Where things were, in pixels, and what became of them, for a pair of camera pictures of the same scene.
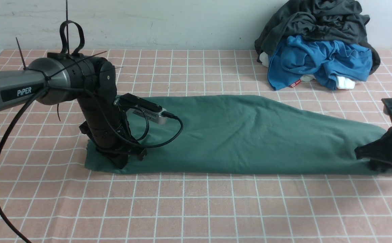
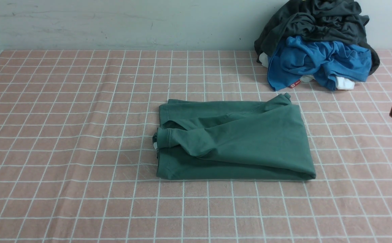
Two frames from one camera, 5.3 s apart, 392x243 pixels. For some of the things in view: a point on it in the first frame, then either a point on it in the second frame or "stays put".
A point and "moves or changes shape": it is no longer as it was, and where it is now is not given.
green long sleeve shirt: [251, 134] moves or changes shape
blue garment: [297, 56] stays put
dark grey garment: [341, 21] stays put
